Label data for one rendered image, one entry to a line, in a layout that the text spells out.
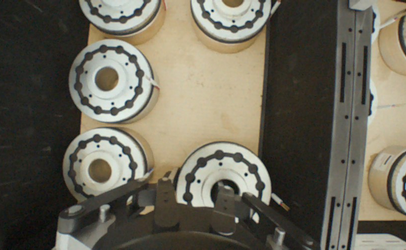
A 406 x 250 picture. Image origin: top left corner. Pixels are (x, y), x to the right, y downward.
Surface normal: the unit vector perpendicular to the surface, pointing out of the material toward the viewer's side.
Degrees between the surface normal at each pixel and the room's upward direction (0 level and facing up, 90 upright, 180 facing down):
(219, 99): 0
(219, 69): 0
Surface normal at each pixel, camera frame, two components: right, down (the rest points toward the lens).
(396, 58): -0.78, 0.62
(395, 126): 0.03, 0.00
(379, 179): -0.99, -0.10
